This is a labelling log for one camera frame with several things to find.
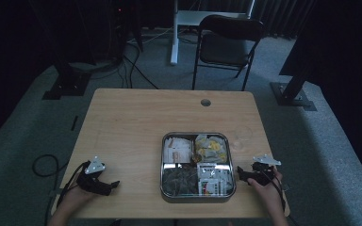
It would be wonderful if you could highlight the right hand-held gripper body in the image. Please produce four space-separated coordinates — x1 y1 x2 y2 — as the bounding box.
247 153 283 186

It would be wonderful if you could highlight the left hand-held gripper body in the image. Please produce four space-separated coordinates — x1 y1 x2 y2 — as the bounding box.
75 155 113 197

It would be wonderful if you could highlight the square metal compartment tray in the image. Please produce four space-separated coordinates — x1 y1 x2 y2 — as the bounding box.
159 131 238 203

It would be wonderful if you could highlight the person's right hand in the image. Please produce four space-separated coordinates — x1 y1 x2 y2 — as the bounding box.
248 168 285 211

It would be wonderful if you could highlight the person's left hand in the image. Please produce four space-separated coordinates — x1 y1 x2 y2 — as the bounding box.
58 184 99 215

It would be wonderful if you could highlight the pile of white green packets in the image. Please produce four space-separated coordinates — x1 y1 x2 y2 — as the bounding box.
197 162 234 196

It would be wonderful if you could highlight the pile of yellow tea packets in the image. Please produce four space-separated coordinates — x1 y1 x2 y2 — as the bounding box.
194 134 229 164

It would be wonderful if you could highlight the pile of white tea packets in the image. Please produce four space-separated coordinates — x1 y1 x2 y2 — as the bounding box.
163 135 193 164

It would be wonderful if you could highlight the black metal stand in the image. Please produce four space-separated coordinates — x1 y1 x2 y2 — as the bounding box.
270 60 318 112
41 57 92 101

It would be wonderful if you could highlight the black folding chair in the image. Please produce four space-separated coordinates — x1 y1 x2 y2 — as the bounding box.
190 14 266 92

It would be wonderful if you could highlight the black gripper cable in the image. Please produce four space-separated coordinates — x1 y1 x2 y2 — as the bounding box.
56 160 91 209
260 169 287 213

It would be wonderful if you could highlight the black floor cable loop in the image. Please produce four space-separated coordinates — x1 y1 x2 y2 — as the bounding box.
31 153 70 178

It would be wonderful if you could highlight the bundle of black floor cables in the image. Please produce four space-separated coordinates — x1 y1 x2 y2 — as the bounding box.
90 40 160 90

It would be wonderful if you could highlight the white desk frame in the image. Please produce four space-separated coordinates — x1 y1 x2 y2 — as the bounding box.
170 0 256 66

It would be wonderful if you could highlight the white floor cable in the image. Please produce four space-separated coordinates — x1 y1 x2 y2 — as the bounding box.
127 26 174 45

